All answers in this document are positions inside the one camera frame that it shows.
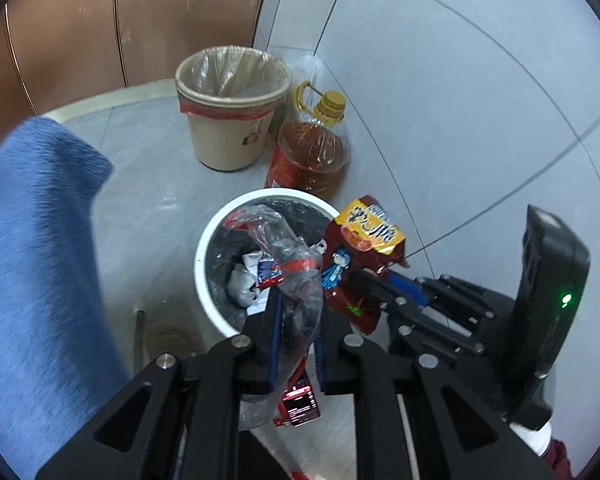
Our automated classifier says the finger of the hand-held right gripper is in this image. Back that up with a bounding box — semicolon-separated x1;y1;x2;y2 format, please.
379;298;487;362
360;268;498;322

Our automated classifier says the small blue red carton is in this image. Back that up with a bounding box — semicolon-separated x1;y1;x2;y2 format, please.
257;258;286;289

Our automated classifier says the red yellow snack packet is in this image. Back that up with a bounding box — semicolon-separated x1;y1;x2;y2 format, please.
320;194;410;336

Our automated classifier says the clear plastic bag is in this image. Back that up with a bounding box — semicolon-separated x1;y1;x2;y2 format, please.
284;54;323;107

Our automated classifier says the cooking oil bottle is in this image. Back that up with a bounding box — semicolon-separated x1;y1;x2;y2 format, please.
265;81;352;199

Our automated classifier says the white tissue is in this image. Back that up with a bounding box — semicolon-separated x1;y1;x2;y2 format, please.
227;264;262;307

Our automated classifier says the red snack wrapper on floor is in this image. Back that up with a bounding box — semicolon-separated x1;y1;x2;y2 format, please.
274;372;322;429

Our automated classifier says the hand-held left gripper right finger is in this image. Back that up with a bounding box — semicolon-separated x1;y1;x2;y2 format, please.
314;305;557;480

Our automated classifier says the beige bin with clear liner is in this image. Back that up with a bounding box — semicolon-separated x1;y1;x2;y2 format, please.
174;46;292;171

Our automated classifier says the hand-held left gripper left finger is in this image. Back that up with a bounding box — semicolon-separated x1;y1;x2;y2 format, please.
35;287;286;480

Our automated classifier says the white bin with black liner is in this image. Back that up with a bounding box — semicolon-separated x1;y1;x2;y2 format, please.
194;188;342;432

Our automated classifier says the blue towel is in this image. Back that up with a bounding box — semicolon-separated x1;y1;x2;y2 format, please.
0;116;132;479

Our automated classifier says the brown cabinet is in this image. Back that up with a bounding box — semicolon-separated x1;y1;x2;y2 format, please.
0;0;277;157

